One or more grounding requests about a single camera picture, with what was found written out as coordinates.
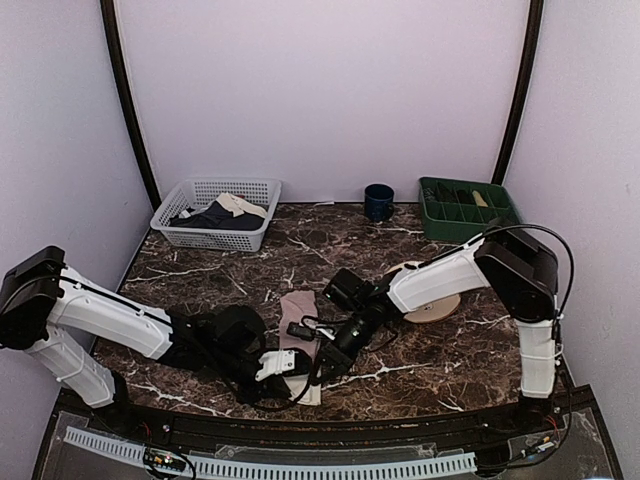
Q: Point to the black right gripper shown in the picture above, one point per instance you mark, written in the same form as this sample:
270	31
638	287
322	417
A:
338	357

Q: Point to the white slotted cable duct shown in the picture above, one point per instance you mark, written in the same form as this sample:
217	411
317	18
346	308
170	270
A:
242	462

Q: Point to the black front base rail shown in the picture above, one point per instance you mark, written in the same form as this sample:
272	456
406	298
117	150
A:
587	449

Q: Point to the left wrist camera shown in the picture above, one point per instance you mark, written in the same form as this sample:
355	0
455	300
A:
286	363

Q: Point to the left black frame post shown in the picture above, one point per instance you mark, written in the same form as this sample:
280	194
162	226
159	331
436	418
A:
128	109

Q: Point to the dark blue mug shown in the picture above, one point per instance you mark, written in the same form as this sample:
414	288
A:
378	202

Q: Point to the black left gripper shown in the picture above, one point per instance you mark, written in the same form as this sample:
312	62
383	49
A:
273	387

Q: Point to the navy blue garment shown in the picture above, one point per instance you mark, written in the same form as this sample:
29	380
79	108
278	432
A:
217	218

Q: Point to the black frame post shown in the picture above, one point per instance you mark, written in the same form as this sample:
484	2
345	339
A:
521	88
128	109

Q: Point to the pink and white underwear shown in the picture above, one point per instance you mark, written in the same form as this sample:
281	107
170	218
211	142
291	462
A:
294	306

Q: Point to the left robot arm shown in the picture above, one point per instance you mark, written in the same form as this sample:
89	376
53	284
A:
42	298

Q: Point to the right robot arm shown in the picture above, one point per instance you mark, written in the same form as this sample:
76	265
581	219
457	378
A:
507	258

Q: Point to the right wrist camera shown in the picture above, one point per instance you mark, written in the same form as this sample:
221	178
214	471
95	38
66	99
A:
309	328

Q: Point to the round floral ceramic plate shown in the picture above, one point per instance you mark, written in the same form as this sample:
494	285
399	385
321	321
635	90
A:
434	311

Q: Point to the green compartment organizer tray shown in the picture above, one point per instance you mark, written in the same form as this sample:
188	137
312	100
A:
453	211

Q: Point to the white perforated plastic basket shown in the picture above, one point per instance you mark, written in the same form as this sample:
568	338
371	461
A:
198	194

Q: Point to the right black frame post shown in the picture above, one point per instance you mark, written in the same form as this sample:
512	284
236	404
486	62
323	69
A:
521	88

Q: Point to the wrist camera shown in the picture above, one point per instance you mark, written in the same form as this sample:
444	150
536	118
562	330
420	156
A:
286	363
309	328

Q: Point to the cream garment in basket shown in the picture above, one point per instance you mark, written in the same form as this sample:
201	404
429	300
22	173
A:
238	206

